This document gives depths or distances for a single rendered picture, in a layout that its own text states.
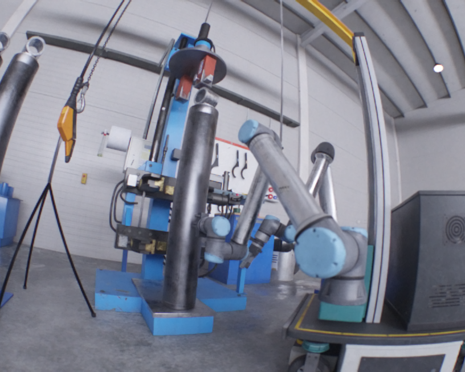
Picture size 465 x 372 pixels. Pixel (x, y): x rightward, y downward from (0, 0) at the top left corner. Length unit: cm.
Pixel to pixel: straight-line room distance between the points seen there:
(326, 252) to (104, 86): 413
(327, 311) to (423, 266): 38
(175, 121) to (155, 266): 144
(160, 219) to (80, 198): 185
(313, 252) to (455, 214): 60
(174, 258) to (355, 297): 100
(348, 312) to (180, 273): 95
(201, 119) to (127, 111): 272
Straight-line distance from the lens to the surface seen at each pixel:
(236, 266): 315
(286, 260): 380
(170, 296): 149
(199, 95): 182
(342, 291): 87
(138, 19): 545
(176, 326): 149
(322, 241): 69
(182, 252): 142
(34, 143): 412
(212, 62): 222
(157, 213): 226
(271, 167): 89
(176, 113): 254
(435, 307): 102
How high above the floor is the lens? 64
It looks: 12 degrees up
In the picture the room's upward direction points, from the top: 6 degrees clockwise
